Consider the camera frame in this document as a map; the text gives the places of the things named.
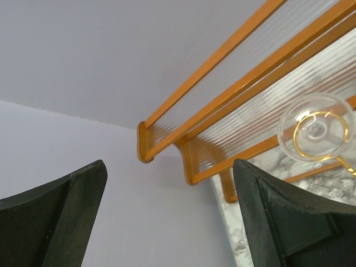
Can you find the wooden dish rack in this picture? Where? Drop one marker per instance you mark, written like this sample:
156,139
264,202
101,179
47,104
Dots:
230,106

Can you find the gold wire wine glass rack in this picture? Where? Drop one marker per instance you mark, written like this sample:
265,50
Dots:
324,135

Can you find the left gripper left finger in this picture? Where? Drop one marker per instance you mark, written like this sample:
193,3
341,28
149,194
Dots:
50,225

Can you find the clear wine glass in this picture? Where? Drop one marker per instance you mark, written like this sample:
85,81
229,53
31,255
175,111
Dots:
311,102

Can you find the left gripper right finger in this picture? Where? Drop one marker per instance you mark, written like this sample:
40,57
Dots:
288,226

